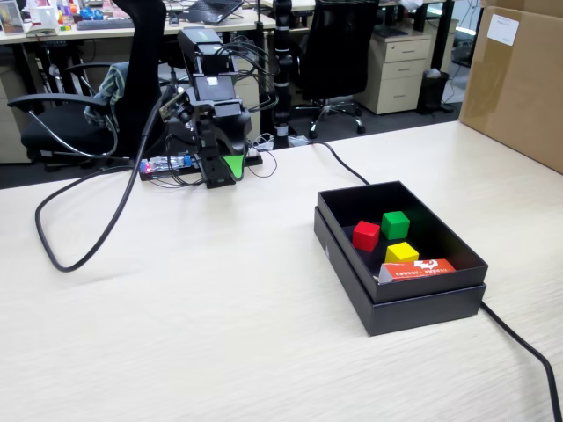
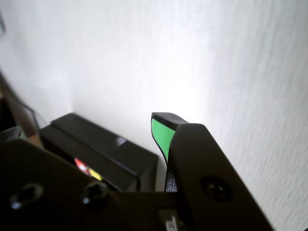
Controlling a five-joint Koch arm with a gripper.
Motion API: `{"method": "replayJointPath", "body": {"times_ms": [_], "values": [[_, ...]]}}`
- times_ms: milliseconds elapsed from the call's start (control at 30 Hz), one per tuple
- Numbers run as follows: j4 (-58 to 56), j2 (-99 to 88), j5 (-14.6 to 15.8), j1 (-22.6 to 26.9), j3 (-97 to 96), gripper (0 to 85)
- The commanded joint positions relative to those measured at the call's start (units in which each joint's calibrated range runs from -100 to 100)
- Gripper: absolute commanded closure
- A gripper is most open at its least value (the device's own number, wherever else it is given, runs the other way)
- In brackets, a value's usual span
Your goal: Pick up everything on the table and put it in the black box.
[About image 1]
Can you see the striped garment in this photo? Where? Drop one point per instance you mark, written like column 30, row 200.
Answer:
column 110, row 90

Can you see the light wooden office desk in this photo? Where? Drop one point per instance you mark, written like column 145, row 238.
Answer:
column 145, row 30

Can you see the white shipping label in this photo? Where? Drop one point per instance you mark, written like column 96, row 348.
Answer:
column 502, row 30

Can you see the green wooden cube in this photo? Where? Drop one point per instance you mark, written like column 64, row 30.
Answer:
column 395, row 224

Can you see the yellow wooden cube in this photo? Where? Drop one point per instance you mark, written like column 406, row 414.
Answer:
column 401, row 252

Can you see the large cardboard box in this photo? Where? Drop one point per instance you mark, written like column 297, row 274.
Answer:
column 514, row 96

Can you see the black open box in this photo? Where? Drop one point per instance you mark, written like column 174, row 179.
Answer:
column 409, row 281
column 413, row 314

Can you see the black mesh office chair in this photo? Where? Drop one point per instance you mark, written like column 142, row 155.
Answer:
column 334, row 53

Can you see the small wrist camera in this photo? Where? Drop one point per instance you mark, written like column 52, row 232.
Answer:
column 176, row 109

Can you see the black office chair chrome arms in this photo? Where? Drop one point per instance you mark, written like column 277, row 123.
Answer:
column 141, row 88

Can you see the black keyboard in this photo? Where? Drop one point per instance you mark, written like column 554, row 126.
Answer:
column 104, row 24

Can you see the black trash bin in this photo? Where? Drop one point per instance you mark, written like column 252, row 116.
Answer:
column 433, row 92

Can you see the beige drawer cabinet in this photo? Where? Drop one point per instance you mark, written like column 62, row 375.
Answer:
column 396, row 68

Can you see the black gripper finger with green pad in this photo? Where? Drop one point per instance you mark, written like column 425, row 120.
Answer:
column 236, row 167

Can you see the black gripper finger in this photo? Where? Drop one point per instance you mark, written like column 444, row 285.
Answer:
column 216, row 169

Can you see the black laptop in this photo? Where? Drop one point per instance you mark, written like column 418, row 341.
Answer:
column 211, row 11

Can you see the orange paper carton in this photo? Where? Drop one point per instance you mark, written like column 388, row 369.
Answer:
column 418, row 269

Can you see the red wooden cube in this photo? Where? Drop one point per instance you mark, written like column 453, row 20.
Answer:
column 366, row 235

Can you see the black vertical pole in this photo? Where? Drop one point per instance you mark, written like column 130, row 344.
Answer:
column 281, row 79

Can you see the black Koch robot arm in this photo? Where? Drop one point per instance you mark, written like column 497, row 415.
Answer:
column 206, row 57

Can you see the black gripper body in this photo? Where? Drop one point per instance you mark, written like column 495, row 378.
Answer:
column 228, row 123

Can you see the white power strip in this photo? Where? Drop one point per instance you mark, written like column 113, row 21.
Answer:
column 281, row 141

